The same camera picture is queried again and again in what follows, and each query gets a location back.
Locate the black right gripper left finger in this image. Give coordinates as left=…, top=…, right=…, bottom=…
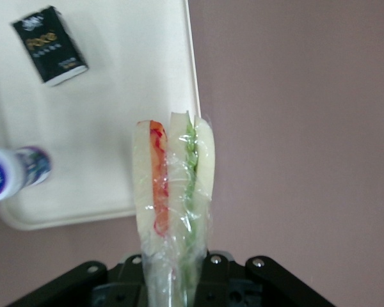
left=6, top=254, right=147, bottom=307

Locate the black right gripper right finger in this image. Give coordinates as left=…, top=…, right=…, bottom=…
left=196, top=249, right=337, bottom=307

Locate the sandwich with red filling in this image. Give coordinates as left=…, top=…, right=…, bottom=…
left=131, top=110, right=216, bottom=307

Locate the cream plastic tray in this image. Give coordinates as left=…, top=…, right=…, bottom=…
left=0, top=0, right=202, bottom=231

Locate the blue lid gum bottle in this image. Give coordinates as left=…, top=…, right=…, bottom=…
left=0, top=145, right=53, bottom=206

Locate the black tissue pack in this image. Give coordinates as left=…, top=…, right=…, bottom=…
left=10, top=5, right=90, bottom=87

